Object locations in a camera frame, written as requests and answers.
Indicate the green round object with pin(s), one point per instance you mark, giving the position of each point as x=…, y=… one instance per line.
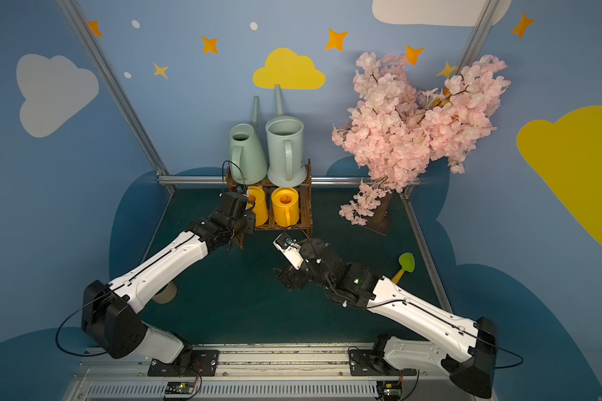
x=407, y=263

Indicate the pink cherry blossom tree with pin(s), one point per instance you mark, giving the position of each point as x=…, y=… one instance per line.
x=396, y=130

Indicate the aluminium front rail frame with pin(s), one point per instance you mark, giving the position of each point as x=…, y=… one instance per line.
x=256, y=372

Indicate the circuit board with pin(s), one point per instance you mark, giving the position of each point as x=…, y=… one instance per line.
x=180, y=390
x=388, y=391

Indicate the brown wooden slatted shelf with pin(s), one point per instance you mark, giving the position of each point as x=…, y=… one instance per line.
x=305, y=222

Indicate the mint green watering can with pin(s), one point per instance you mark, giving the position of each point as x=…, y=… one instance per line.
x=248, y=162

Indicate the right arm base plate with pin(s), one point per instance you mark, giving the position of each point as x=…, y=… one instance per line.
x=362, y=362

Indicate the large pale blue watering can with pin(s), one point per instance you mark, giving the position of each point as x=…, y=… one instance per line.
x=285, y=137

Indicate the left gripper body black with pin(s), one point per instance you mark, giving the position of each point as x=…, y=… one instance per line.
x=243, y=218

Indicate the aluminium back rail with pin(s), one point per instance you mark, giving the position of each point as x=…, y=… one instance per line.
x=344, y=181

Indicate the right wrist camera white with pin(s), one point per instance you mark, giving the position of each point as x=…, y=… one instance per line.
x=290, y=248

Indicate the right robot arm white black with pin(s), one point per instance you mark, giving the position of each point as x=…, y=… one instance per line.
x=465, y=350

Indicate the right circuit board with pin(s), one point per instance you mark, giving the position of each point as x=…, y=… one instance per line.
x=388, y=391

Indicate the left circuit board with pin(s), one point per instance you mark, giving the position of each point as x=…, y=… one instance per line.
x=180, y=390

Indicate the white flower potted plant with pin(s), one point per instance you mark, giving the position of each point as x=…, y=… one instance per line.
x=167, y=294

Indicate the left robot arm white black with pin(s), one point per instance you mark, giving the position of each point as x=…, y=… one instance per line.
x=110, y=313

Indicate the yellow watering can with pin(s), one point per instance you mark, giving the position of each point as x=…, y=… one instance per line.
x=257, y=197
x=285, y=202

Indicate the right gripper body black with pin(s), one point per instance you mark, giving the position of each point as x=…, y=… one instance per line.
x=293, y=273

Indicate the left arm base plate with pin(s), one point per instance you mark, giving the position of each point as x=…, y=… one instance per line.
x=203, y=362

